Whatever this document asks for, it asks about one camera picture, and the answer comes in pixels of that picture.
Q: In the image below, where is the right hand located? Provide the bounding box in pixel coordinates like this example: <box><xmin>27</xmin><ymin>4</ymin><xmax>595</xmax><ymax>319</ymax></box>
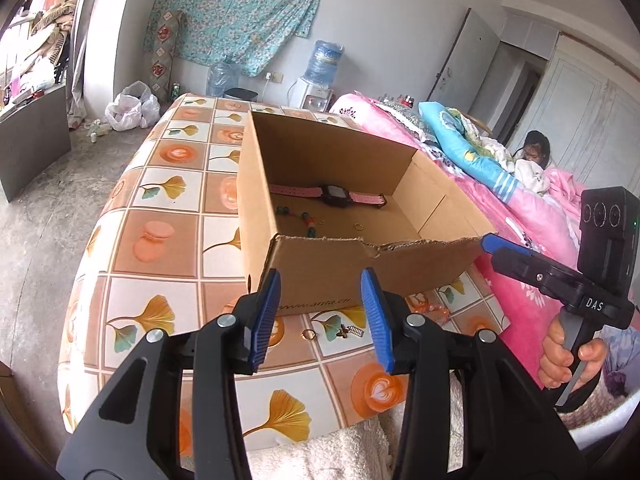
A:
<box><xmin>537</xmin><ymin>316</ymin><xmax>608</xmax><ymax>391</ymax></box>

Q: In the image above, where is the brown cardboard box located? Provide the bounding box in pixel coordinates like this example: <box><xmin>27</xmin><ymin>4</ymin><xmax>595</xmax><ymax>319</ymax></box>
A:
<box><xmin>236</xmin><ymin>113</ymin><xmax>492</xmax><ymax>314</ymax></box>

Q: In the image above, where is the pink floral blanket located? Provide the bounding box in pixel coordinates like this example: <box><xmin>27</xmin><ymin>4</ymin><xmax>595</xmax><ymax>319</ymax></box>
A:
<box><xmin>328</xmin><ymin>91</ymin><xmax>640</xmax><ymax>391</ymax></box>

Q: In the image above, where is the black camera box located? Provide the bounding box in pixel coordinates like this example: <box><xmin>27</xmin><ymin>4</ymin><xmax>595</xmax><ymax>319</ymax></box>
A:
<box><xmin>577</xmin><ymin>186</ymin><xmax>639</xmax><ymax>297</ymax></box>

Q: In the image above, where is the small dark charm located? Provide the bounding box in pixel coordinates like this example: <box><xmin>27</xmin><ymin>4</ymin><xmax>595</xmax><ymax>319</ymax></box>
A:
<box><xmin>336</xmin><ymin>324</ymin><xmax>364</xmax><ymax>338</ymax></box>

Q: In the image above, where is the white plastic bag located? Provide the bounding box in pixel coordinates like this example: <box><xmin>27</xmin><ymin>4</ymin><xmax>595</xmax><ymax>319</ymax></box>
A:
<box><xmin>104</xmin><ymin>80</ymin><xmax>160</xmax><ymax>132</ymax></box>

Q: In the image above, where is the white wardrobe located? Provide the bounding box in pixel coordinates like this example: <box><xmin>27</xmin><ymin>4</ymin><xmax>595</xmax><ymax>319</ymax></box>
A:
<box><xmin>509</xmin><ymin>35</ymin><xmax>639</xmax><ymax>194</ymax></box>

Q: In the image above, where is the green bead necklace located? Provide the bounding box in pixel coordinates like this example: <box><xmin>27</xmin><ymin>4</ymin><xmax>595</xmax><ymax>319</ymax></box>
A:
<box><xmin>275</xmin><ymin>204</ymin><xmax>319</xmax><ymax>239</ymax></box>

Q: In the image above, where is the dark cabinet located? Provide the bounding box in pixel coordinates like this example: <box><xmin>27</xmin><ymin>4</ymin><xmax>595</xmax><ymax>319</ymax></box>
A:
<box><xmin>0</xmin><ymin>84</ymin><xmax>72</xmax><ymax>202</ymax></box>

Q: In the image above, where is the pink bead bracelet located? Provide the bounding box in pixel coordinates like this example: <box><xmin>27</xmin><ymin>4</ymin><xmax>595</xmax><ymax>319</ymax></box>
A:
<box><xmin>406</xmin><ymin>292</ymin><xmax>452</xmax><ymax>326</ymax></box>

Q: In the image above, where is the blue quilt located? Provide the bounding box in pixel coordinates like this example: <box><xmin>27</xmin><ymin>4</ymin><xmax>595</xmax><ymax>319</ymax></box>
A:
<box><xmin>418</xmin><ymin>101</ymin><xmax>518</xmax><ymax>204</ymax></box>

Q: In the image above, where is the patterned tablecloth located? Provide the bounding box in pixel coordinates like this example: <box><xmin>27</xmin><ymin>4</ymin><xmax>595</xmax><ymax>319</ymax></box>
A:
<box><xmin>58</xmin><ymin>94</ymin><xmax>510</xmax><ymax>430</ymax></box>

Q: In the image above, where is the white door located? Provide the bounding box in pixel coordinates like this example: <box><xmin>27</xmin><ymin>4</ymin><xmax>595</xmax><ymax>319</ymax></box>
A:
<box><xmin>427</xmin><ymin>9</ymin><xmax>500</xmax><ymax>113</ymax></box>

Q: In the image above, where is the water dispenser with bottle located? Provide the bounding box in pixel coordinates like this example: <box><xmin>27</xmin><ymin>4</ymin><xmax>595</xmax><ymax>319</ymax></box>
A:
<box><xmin>288</xmin><ymin>40</ymin><xmax>344</xmax><ymax>113</ymax></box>

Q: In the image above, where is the blue water jug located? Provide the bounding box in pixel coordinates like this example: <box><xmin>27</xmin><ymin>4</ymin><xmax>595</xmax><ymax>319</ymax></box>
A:
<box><xmin>206</xmin><ymin>56</ymin><xmax>241</xmax><ymax>98</ymax></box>

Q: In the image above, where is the person in bed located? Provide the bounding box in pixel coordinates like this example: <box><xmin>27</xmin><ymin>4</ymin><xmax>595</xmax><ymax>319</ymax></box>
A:
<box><xmin>513</xmin><ymin>130</ymin><xmax>551</xmax><ymax>169</ymax></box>

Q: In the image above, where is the teal floral wall cloth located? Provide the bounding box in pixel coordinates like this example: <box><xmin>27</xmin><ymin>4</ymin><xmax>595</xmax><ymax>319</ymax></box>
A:
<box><xmin>143</xmin><ymin>0</ymin><xmax>321</xmax><ymax>77</ymax></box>

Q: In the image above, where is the pink strap smartwatch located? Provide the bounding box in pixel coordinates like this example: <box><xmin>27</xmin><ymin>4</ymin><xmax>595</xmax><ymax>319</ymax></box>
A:
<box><xmin>269</xmin><ymin>184</ymin><xmax>386</xmax><ymax>208</ymax></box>

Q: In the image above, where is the clothes pile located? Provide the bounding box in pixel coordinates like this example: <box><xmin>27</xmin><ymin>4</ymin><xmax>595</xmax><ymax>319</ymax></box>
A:
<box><xmin>1</xmin><ymin>0</ymin><xmax>78</xmax><ymax>108</ymax></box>

